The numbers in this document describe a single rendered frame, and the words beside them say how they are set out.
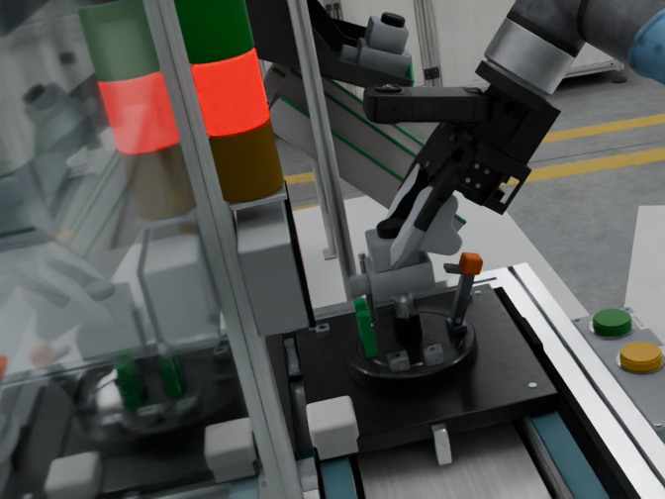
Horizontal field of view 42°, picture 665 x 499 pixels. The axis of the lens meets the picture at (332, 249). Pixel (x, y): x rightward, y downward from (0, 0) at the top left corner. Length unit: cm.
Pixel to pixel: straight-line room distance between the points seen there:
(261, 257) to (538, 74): 34
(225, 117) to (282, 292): 13
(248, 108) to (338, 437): 36
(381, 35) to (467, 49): 384
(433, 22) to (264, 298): 431
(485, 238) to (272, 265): 86
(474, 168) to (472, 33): 408
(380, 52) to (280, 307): 55
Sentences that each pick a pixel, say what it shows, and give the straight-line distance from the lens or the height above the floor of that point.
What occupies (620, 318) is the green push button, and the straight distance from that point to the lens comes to 97.
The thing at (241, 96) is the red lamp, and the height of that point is 133.
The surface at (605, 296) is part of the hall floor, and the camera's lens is 297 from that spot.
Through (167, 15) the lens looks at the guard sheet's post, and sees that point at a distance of 60.
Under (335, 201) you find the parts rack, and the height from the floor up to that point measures 108.
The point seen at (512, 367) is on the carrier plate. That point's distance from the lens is 91.
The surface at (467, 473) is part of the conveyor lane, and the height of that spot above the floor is 92.
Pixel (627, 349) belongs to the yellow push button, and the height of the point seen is 97.
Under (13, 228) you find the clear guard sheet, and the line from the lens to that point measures 20.
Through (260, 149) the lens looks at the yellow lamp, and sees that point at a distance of 61.
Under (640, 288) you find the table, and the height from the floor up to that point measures 86.
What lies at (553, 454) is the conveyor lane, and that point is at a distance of 83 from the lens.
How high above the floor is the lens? 148
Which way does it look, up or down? 25 degrees down
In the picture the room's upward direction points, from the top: 11 degrees counter-clockwise
